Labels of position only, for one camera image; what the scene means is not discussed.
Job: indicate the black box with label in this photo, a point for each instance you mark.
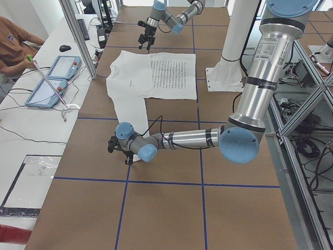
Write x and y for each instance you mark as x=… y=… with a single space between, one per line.
x=102 y=38

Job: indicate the red cylinder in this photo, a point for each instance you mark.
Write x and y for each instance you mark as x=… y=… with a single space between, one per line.
x=14 y=235

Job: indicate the black computer mouse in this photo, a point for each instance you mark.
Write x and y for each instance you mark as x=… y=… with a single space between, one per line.
x=64 y=48

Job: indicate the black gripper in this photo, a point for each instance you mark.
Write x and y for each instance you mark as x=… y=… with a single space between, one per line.
x=126 y=154
x=148 y=31

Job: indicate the clear plastic document sleeve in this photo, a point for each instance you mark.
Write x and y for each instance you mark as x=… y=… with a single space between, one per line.
x=27 y=193

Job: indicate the black keyboard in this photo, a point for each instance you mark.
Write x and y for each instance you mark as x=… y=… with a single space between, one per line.
x=83 y=29

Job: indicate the blue teach pendant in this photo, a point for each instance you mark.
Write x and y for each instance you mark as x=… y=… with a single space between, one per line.
x=64 y=67
x=44 y=96

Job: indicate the upper blue teach pendant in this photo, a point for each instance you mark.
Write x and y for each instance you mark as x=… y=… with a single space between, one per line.
x=64 y=67

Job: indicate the white long-sleeve printed shirt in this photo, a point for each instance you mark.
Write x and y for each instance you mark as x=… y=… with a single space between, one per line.
x=136 y=77

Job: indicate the metal grabber stick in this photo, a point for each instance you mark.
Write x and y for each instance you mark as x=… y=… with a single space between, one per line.
x=56 y=91

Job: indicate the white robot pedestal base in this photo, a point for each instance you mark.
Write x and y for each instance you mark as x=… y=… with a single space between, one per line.
x=231 y=47

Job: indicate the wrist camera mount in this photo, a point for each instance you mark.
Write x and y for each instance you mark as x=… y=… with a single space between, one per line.
x=142 y=24
x=112 y=144

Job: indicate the person in brown shirt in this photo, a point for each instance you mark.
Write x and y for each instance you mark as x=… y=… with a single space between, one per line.
x=14 y=49

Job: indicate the lower blue teach pendant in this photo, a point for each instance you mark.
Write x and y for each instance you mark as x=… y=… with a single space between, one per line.
x=44 y=96

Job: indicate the aluminium frame post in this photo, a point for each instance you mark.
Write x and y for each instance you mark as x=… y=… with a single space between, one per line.
x=76 y=32

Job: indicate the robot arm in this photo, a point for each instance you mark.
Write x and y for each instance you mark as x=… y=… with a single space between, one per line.
x=282 y=24
x=177 y=15

